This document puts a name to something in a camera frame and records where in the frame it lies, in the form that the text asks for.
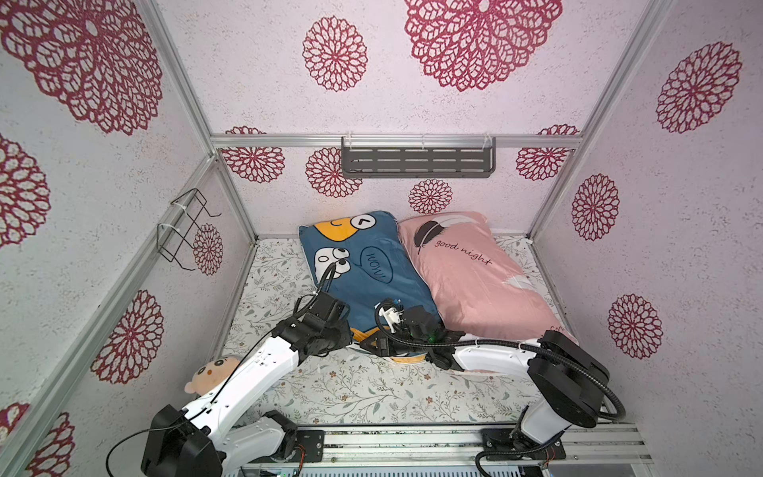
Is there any blue cartoon pillow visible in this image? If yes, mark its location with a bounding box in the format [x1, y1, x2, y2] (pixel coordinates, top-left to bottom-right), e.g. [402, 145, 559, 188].
[299, 211, 439, 351]

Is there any pink good night pillow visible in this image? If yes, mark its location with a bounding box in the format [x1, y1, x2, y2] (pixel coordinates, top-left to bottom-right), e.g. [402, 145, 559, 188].
[399, 212, 577, 342]

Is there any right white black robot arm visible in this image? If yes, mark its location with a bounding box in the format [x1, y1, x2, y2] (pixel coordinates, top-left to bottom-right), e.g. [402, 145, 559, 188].
[359, 299, 615, 449]

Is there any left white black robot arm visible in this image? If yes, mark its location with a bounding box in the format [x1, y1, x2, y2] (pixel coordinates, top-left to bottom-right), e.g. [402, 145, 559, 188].
[140, 292, 353, 476]

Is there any floral bed sheet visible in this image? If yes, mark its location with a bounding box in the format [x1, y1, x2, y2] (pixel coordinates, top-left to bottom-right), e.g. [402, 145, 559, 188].
[224, 238, 540, 427]

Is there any plush doll toy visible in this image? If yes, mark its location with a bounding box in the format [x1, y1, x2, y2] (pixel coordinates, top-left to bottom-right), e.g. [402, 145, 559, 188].
[184, 356, 240, 396]

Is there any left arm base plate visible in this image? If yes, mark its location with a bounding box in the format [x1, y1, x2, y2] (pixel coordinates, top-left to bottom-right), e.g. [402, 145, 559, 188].
[258, 429, 326, 464]

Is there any aluminium mounting rail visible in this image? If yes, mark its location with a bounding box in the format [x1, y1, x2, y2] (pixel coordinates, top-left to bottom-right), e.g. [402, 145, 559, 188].
[239, 423, 653, 475]

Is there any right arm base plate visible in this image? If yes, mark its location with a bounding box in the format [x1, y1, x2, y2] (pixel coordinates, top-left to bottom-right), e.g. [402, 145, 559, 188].
[475, 427, 565, 463]

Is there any grey metal wall shelf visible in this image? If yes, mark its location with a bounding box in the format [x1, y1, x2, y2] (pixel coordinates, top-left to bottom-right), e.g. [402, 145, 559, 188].
[340, 136, 496, 179]

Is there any black wire wall rack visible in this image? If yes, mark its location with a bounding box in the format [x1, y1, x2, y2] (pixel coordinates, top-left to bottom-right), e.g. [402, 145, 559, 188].
[155, 188, 225, 276]

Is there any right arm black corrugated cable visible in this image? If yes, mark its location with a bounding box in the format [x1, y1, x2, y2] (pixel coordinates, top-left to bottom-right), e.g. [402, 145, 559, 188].
[374, 303, 627, 423]

